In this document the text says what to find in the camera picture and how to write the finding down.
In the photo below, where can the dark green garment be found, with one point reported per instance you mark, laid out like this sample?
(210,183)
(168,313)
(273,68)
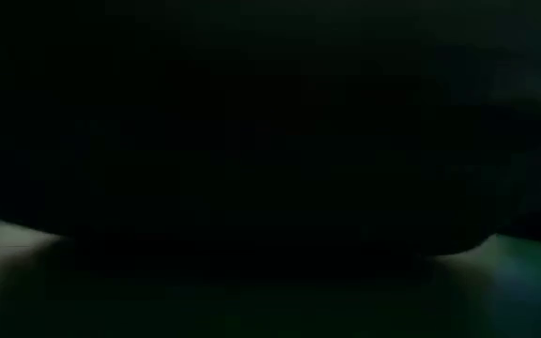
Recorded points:
(251,117)

